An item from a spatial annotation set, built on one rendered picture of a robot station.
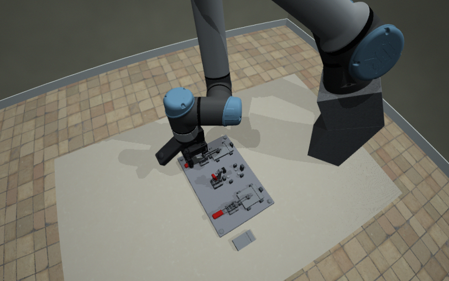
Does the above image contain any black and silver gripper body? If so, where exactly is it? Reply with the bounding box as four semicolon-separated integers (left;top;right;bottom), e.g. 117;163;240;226
176;126;208;160

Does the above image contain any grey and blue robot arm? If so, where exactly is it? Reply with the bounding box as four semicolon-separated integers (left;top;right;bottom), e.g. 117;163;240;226
155;0;404;166

